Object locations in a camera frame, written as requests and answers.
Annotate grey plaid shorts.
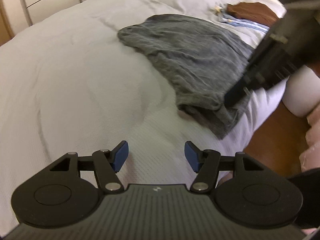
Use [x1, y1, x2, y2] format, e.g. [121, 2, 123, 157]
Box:
[117, 14, 253, 139]

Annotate blue striped folded garment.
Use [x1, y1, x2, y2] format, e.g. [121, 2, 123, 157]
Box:
[210, 4, 270, 48]

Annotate brown folded garment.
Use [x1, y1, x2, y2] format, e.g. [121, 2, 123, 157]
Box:
[226, 2, 279, 27]

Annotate white bed duvet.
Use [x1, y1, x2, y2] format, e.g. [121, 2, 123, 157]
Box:
[1, 0, 285, 235]

